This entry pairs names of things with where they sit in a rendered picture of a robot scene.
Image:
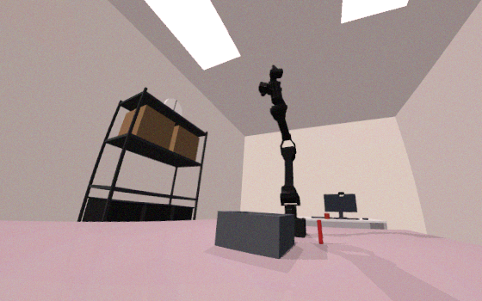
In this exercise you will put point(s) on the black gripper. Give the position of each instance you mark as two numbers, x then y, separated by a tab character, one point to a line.
274	74

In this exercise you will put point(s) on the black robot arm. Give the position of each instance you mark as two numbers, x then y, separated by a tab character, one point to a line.
288	193

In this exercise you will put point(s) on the red peg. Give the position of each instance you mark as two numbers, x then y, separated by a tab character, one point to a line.
320	235

